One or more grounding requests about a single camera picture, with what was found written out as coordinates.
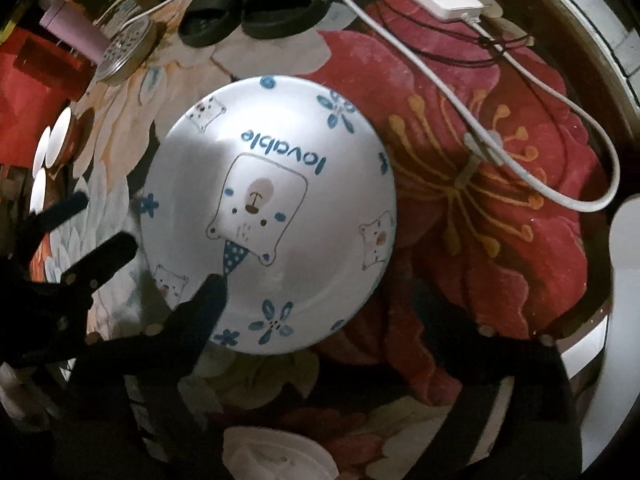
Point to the white bear print plate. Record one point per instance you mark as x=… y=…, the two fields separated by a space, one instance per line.
x=300 y=260

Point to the round perforated metal tin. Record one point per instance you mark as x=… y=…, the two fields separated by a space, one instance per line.
x=125 y=47

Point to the white plastic object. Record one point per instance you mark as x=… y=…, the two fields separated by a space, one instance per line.
x=280 y=452

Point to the white rounded object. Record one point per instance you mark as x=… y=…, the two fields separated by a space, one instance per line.
x=627 y=240

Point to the red gift bag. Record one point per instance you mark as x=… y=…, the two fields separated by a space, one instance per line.
x=25 y=95

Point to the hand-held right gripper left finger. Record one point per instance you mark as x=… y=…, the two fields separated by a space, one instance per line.
x=210 y=292

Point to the pink thermos bottle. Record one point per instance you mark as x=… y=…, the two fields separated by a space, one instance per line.
x=70 y=25

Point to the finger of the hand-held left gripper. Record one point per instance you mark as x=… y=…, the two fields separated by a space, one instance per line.
x=105 y=255
x=65 y=210

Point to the floral patterned mat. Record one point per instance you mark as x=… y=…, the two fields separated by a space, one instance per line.
x=500 y=260

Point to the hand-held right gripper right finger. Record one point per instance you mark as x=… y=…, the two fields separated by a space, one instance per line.
x=450 y=340

